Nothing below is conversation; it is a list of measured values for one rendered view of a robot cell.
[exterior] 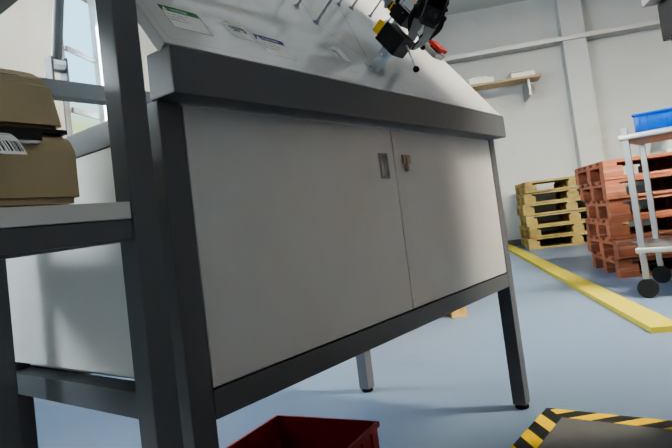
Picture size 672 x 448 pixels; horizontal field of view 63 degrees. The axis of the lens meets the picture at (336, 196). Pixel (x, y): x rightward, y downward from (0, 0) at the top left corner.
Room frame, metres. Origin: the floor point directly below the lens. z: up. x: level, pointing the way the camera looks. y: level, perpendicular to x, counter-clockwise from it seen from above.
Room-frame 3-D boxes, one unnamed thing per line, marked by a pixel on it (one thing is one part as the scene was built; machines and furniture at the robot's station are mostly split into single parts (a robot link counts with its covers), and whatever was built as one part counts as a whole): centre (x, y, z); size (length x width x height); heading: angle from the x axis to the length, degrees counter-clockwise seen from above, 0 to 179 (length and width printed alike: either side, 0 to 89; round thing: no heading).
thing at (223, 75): (1.19, -0.15, 0.83); 1.18 x 0.05 x 0.06; 142
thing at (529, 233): (7.08, -2.94, 0.42); 1.20 x 0.81 x 0.83; 79
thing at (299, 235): (0.98, 0.04, 0.60); 0.55 x 0.02 x 0.39; 142
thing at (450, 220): (1.42, -0.30, 0.60); 0.55 x 0.03 x 0.39; 142
